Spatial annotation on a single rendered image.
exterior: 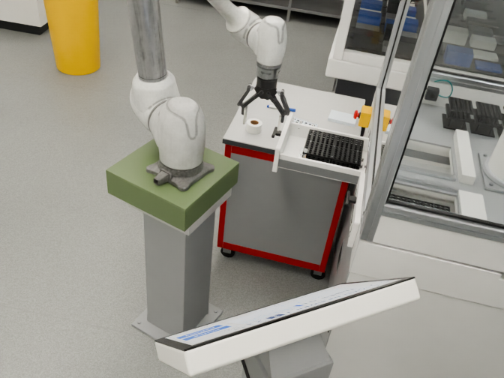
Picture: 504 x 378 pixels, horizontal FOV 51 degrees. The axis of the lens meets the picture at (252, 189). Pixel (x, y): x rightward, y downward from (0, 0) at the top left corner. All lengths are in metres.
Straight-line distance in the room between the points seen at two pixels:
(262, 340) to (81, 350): 1.53
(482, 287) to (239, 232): 1.27
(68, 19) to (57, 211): 1.66
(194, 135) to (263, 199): 0.77
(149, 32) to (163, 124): 0.29
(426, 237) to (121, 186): 1.02
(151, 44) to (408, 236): 1.00
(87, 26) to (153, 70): 2.48
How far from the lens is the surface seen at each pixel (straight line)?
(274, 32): 1.83
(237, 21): 1.92
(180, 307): 2.24
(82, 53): 4.36
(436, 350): 1.97
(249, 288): 2.65
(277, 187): 2.37
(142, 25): 1.76
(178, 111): 1.72
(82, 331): 2.52
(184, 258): 2.01
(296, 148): 2.13
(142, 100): 1.87
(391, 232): 1.58
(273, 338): 1.02
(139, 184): 1.83
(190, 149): 1.76
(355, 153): 2.06
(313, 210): 2.41
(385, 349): 1.98
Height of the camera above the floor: 2.00
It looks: 38 degrees down
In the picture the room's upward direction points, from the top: 7 degrees clockwise
